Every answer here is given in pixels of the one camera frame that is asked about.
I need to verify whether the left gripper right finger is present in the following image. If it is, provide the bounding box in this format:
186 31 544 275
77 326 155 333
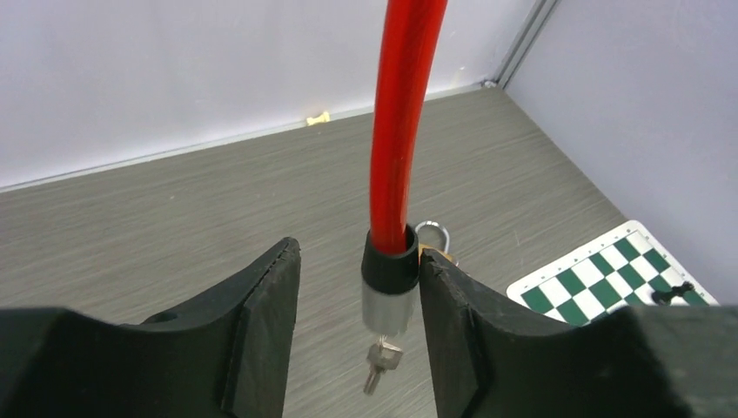
419 250 737 417

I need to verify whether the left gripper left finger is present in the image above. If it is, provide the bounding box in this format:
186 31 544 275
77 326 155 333
1 238 301 417

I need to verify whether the large brass padlock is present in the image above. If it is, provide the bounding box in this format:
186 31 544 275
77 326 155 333
414 219 459 266

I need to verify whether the red cable lock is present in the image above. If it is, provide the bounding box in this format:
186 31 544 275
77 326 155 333
360 1 447 396

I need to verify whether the green white checkered mat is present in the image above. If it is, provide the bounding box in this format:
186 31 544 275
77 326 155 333
507 220 719 326

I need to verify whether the black chess piece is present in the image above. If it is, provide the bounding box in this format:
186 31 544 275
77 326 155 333
651 281 694 306

